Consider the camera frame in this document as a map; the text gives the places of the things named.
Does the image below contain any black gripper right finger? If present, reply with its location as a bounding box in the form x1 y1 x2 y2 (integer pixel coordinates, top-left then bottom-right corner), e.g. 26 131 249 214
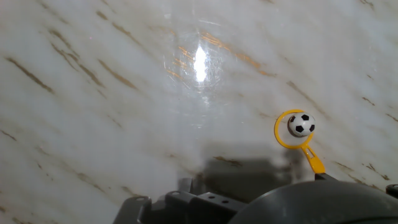
385 184 398 199

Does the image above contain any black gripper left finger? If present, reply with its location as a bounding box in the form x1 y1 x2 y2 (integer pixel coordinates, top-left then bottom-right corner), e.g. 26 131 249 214
314 172 338 182

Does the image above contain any yellow plastic bubble ring wand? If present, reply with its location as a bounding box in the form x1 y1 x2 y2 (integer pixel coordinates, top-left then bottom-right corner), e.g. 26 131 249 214
274 109 326 175

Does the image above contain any small black white soccer ball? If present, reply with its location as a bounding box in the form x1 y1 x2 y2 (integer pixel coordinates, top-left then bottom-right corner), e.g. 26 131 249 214
288 112 316 138

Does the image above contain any marble pattern table sheet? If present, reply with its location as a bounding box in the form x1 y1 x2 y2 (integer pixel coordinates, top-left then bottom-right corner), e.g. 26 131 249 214
0 0 398 224

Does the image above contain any grey metal camera mounting bracket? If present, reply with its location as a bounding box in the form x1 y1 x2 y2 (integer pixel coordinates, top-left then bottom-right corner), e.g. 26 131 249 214
112 178 247 224

